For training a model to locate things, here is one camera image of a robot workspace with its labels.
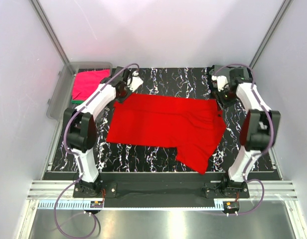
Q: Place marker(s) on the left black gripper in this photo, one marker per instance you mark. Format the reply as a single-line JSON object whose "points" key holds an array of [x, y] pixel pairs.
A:
{"points": [[129, 92]]}

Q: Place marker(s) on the orange connector box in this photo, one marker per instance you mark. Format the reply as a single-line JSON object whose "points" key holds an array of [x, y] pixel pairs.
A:
{"points": [[96, 204], [232, 205]]}

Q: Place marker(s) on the grey folded t shirt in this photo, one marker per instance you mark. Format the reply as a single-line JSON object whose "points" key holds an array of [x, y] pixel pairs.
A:
{"points": [[215, 70]]}

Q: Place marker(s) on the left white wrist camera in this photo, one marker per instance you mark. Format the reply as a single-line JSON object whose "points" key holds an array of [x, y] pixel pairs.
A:
{"points": [[135, 81]]}

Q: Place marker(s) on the red t shirt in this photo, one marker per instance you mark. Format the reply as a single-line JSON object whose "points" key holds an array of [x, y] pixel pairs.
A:
{"points": [[194, 127]]}

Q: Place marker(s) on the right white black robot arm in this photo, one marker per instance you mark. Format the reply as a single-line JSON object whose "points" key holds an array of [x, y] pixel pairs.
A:
{"points": [[258, 132]]}

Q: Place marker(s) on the clear plastic bin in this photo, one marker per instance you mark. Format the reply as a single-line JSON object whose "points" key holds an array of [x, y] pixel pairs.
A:
{"points": [[62, 94]]}

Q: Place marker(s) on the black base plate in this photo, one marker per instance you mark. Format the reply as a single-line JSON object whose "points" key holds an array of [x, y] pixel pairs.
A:
{"points": [[115, 189]]}

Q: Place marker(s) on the right orange connector box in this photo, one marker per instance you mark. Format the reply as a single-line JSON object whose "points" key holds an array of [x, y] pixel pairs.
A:
{"points": [[232, 205]]}

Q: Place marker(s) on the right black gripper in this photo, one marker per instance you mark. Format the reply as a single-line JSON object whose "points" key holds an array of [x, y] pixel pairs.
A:
{"points": [[218, 95]]}

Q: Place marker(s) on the aluminium frame rail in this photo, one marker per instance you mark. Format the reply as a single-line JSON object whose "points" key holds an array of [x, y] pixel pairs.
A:
{"points": [[273, 190]]}

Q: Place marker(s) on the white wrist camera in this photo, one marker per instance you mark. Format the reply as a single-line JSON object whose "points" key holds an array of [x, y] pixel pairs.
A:
{"points": [[219, 82], [135, 81]]}

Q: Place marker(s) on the pink t shirt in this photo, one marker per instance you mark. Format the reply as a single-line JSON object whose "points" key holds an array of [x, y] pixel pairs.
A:
{"points": [[86, 83]]}

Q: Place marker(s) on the left orange connector box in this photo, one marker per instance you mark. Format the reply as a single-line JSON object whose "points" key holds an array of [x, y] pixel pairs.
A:
{"points": [[96, 204]]}

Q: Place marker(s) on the black folded t shirt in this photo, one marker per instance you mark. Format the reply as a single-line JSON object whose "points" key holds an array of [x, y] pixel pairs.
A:
{"points": [[252, 74]]}

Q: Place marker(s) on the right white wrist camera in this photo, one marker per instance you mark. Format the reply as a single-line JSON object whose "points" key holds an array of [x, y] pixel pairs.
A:
{"points": [[219, 82]]}

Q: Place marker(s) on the green t shirt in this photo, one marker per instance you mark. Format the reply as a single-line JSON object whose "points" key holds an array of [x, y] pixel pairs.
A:
{"points": [[77, 102]]}

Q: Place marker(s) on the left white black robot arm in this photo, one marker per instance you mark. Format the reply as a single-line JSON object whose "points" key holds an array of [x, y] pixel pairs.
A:
{"points": [[79, 128]]}

